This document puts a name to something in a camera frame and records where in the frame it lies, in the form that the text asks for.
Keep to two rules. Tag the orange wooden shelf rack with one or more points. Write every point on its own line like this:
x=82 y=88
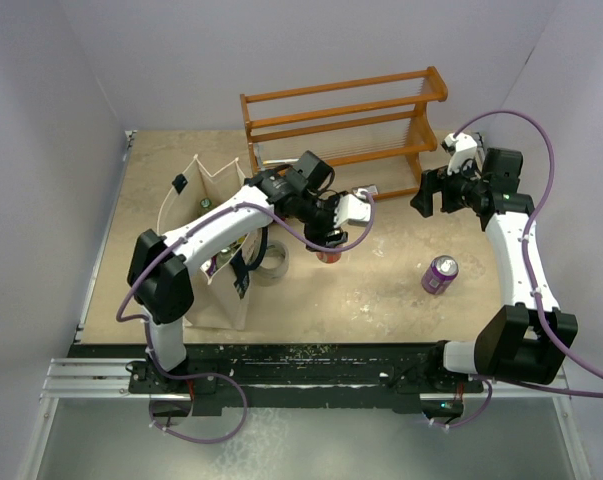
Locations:
x=372 y=131

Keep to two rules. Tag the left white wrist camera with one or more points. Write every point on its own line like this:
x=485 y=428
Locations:
x=353 y=209

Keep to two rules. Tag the beige canvas tote bag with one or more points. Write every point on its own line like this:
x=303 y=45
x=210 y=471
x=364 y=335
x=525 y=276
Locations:
x=218 y=302

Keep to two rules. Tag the green and white pen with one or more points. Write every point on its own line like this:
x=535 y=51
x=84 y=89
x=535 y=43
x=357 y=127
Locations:
x=275 y=162

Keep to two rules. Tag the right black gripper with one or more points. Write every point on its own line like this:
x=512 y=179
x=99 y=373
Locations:
x=433 y=181

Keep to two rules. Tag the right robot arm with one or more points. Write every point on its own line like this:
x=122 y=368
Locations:
x=516 y=344

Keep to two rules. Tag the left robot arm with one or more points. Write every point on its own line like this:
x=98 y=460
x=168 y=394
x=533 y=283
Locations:
x=162 y=265

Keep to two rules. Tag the clear tape roll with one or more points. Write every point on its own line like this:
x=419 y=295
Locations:
x=275 y=262

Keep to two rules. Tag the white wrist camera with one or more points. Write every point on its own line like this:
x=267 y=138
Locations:
x=462 y=148
x=353 y=209

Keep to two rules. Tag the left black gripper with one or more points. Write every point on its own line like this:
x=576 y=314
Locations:
x=318 y=236

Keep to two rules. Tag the purple soda can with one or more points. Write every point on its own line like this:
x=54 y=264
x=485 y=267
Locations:
x=441 y=272

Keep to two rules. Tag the purple Fanta can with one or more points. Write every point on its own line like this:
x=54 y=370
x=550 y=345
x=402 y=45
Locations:
x=210 y=266

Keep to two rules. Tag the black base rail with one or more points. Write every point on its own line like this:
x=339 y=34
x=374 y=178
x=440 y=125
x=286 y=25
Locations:
x=392 y=376

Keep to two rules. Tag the small red white packet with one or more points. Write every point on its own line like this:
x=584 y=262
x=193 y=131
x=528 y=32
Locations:
x=367 y=189

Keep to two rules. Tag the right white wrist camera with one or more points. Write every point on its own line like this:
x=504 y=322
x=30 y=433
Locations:
x=462 y=148

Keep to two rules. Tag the red cola can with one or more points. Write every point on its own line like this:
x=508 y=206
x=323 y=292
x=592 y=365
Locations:
x=329 y=256

